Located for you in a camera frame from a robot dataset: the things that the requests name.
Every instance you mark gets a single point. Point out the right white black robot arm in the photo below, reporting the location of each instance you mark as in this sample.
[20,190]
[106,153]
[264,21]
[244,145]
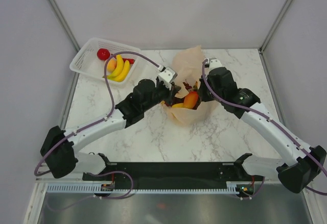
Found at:
[247,106]

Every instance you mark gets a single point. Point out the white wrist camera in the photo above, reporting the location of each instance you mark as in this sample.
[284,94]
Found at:
[212,63]
[167,76]

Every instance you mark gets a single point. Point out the fake yellow banana bunch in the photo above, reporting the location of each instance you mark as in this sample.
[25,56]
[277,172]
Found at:
[121,70]

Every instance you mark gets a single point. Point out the fake yellow lemon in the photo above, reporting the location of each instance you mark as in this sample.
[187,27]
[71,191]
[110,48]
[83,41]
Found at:
[178,105]

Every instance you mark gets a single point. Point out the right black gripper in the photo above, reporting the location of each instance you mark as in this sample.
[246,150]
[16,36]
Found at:
[203,96]

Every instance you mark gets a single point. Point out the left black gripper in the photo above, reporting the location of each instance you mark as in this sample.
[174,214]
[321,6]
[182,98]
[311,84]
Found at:
[171,93]

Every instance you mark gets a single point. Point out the white plastic fruit basket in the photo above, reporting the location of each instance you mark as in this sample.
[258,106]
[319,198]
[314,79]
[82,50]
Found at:
[86,61]

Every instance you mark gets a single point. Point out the fake orange fruit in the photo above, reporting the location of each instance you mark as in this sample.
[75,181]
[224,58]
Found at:
[111,66]

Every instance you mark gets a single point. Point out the white slotted cable duct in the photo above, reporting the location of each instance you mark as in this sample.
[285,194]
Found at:
[98,188]

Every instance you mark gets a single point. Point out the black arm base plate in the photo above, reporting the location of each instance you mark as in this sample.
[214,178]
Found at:
[182,175]

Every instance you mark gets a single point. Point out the aluminium frame rail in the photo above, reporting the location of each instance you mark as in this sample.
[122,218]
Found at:
[294,177]

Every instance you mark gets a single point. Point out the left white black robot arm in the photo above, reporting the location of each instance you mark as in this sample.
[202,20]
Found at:
[61,148]

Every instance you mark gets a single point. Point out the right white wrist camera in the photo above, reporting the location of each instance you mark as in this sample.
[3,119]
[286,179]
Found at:
[212,63]

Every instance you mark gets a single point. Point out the fake orange mango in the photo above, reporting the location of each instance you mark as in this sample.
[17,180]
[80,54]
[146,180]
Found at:
[190,100]

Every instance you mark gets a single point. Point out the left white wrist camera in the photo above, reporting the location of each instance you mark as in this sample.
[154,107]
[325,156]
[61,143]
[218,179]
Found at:
[167,76]

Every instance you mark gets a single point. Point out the fake red chili pepper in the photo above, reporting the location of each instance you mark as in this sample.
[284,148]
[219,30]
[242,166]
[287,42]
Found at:
[131,61]

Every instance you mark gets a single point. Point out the fake dark red grapes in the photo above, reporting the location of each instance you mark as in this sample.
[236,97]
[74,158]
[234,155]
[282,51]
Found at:
[187,86]

